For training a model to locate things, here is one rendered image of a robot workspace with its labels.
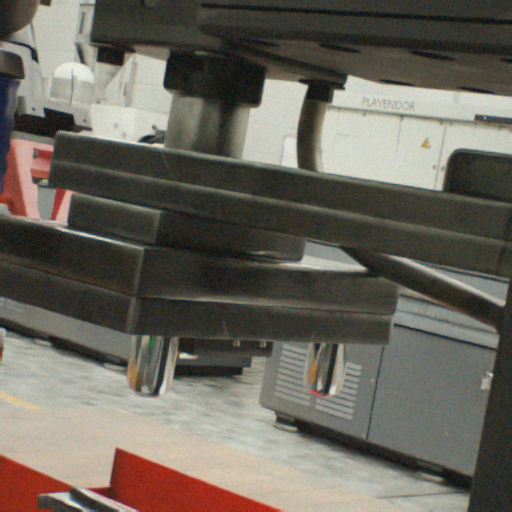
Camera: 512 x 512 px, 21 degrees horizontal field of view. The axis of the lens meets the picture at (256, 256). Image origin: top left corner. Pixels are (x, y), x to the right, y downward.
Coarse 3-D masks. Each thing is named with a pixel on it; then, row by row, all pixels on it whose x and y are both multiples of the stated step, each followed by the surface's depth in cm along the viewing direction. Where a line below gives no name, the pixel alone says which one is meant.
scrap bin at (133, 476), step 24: (0, 456) 93; (120, 456) 102; (144, 456) 101; (0, 480) 93; (24, 480) 91; (48, 480) 90; (120, 480) 102; (144, 480) 100; (168, 480) 99; (192, 480) 97; (0, 504) 93; (24, 504) 91; (120, 504) 85; (144, 504) 100; (168, 504) 98; (192, 504) 97; (216, 504) 95; (240, 504) 94; (264, 504) 92
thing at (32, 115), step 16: (32, 64) 94; (16, 112) 89; (32, 112) 88; (48, 112) 90; (64, 112) 91; (80, 112) 92; (16, 128) 90; (32, 128) 92; (64, 128) 93; (80, 128) 92
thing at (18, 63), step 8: (0, 48) 33; (0, 56) 33; (8, 56) 34; (16, 56) 34; (0, 64) 33; (8, 64) 34; (16, 64) 34; (0, 72) 33; (8, 72) 34; (16, 72) 34
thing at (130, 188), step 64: (192, 64) 61; (192, 128) 61; (128, 192) 60; (192, 192) 58; (256, 192) 55; (320, 192) 53; (384, 192) 51; (448, 192) 49; (0, 256) 60; (64, 256) 58; (128, 256) 55; (192, 256) 57; (256, 256) 62; (448, 256) 49; (128, 320) 55; (192, 320) 57; (256, 320) 60; (320, 320) 64; (384, 320) 67; (128, 384) 58; (320, 384) 66
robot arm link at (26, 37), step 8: (32, 24) 96; (16, 32) 94; (24, 32) 94; (32, 32) 95; (0, 40) 93; (8, 40) 93; (16, 40) 93; (24, 40) 94; (32, 40) 95; (32, 48) 95; (32, 56) 96
